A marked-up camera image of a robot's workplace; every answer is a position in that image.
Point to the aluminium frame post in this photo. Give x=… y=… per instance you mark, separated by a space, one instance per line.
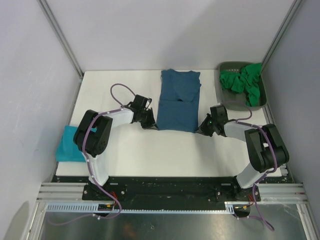
x=48 y=13
x=288 y=19

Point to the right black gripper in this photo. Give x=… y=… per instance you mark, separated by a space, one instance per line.
x=203 y=129

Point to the left aluminium frame post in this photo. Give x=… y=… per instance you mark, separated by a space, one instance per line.
x=48 y=13

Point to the green crumpled t shirt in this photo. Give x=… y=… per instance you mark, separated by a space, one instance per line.
x=239 y=78

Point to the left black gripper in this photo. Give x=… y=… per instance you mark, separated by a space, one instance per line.
x=151 y=124

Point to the white slotted cable duct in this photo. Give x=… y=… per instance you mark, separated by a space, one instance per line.
x=104 y=208

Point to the right aluminium frame post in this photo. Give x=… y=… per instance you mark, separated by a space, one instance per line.
x=288 y=19

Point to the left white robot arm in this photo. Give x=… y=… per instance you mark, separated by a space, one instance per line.
x=93 y=133

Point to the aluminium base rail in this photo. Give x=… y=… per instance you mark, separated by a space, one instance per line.
x=282 y=190

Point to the teal folded t shirt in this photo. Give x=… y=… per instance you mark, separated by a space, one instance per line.
x=67 y=150

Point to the grey plastic bin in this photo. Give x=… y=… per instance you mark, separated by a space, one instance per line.
x=236 y=102

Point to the dark blue t shirt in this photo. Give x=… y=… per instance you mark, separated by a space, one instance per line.
x=178 y=105

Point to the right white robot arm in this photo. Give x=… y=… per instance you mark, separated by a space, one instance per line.
x=265 y=146

